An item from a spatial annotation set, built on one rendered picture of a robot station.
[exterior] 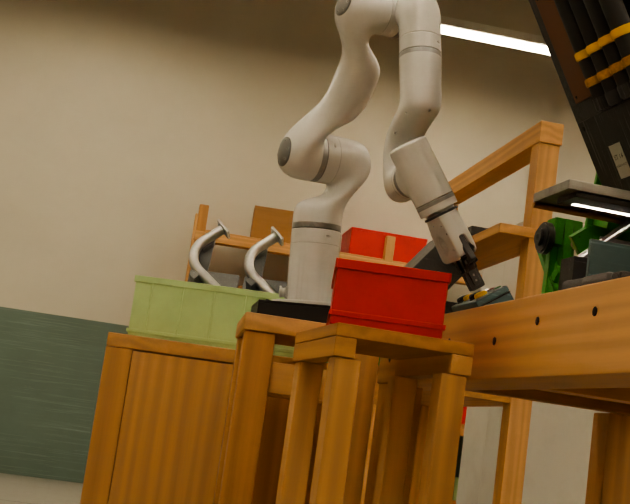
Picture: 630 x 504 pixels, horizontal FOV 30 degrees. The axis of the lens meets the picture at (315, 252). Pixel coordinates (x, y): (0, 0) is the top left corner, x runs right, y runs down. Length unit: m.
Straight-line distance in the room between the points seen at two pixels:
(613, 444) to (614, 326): 1.32
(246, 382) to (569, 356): 0.89
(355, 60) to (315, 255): 0.46
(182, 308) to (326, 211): 0.60
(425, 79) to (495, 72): 7.76
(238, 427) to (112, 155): 6.98
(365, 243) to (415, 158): 6.65
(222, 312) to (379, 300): 1.09
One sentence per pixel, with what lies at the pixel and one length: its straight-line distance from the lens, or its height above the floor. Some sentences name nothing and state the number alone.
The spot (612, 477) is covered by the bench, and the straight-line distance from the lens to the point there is 3.13.
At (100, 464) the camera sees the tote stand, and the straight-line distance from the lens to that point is 3.06.
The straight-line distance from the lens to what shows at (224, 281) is 3.45.
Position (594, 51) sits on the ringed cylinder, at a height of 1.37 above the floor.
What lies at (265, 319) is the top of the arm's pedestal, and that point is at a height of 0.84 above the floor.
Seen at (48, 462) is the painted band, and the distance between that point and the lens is 9.26.
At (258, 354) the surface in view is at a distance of 2.60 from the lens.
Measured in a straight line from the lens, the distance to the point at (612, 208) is 2.29.
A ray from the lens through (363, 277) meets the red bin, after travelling 2.11.
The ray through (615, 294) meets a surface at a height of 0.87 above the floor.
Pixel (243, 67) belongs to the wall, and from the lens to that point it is 9.71.
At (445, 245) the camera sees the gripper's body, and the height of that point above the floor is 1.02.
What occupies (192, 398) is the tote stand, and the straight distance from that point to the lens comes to 3.04.
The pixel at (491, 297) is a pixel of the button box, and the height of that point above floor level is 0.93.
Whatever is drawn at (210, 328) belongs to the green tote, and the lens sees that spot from 3.14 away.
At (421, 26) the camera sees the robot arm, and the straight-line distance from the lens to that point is 2.49.
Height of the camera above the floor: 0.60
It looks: 9 degrees up
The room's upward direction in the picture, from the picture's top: 8 degrees clockwise
